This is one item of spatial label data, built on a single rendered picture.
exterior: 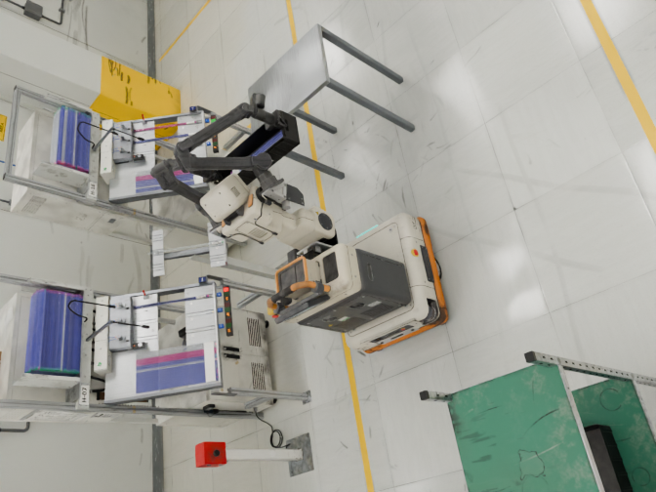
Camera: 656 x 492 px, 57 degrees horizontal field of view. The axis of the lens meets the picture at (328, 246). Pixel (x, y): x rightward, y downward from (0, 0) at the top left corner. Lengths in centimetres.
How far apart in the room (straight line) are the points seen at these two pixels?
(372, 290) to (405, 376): 78
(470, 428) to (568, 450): 35
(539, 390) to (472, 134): 200
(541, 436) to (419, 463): 157
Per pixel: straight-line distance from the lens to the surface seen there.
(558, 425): 208
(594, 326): 310
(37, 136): 482
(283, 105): 379
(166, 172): 296
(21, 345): 406
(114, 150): 475
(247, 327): 449
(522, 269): 331
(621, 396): 265
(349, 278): 295
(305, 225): 315
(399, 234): 348
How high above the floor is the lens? 282
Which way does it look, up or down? 41 degrees down
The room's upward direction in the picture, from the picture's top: 73 degrees counter-clockwise
